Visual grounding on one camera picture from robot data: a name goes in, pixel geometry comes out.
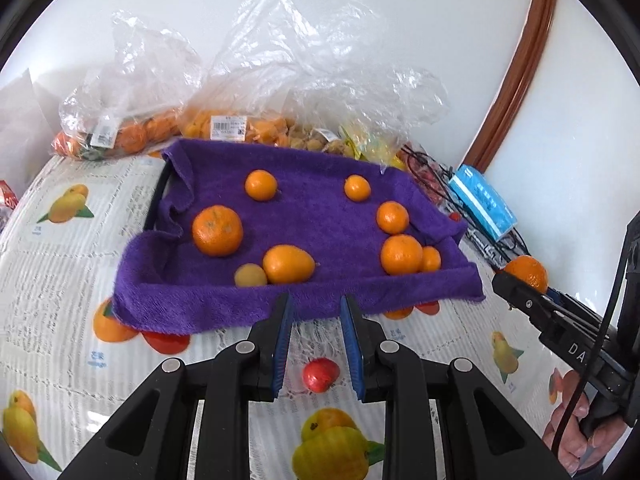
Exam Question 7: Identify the brown wooden door frame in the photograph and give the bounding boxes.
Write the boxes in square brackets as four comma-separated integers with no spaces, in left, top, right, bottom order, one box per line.
[465,0,560,173]

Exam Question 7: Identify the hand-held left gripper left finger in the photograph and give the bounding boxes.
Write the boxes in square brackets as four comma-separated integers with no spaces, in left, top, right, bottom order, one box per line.
[60,292,294,480]

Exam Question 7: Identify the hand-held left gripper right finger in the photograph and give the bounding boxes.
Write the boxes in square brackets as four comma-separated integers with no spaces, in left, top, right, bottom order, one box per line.
[340,294,572,480]

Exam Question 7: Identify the blue tissue pack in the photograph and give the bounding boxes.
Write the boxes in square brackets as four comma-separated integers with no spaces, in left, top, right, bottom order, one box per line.
[447,164,518,241]

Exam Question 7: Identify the oval orange kumquat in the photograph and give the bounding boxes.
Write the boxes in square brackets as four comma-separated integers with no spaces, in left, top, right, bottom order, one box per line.
[262,244,317,285]

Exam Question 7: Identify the crumpled clear plastic bag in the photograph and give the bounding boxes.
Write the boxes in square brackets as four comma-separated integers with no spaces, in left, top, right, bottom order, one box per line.
[200,0,451,161]

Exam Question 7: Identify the small yellowish round fruit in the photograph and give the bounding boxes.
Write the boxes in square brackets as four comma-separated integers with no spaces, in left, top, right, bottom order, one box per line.
[234,264,268,288]

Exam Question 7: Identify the yellow fruit bag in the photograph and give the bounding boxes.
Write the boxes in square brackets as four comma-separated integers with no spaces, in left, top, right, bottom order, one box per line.
[340,122,406,171]

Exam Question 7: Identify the large mandarin orange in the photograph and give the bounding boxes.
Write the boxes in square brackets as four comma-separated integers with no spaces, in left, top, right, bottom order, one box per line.
[192,205,244,258]

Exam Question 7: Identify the grey patterned pouch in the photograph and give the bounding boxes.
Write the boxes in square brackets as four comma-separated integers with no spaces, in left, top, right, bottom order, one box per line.
[462,230,521,271]

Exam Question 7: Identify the clear bag of kumquats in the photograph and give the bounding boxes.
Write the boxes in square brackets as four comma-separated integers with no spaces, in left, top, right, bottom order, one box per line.
[177,110,296,148]

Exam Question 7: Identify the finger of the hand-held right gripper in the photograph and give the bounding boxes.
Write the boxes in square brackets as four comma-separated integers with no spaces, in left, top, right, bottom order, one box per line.
[492,270,567,342]
[546,286,602,327]

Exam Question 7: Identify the purple towel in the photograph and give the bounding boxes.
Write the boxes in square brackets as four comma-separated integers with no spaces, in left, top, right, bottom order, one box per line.
[112,138,487,336]

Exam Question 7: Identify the person's right hand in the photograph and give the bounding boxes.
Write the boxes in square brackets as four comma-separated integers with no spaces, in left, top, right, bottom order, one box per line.
[542,370,631,476]

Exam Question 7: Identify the red paper bag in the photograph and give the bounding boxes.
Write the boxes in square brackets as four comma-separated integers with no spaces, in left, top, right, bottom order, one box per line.
[0,180,18,221]

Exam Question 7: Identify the clear bag of tan fruits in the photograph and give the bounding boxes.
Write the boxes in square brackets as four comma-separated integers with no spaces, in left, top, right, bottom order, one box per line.
[287,127,351,156]

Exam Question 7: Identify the clear bag of mandarins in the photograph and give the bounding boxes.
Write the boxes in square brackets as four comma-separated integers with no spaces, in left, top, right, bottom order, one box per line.
[50,10,203,161]

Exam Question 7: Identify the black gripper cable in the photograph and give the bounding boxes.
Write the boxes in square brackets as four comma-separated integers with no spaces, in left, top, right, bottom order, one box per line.
[550,232,633,461]

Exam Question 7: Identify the clear bag of red fruits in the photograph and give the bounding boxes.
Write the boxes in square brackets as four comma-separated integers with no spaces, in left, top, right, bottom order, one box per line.
[405,152,453,201]

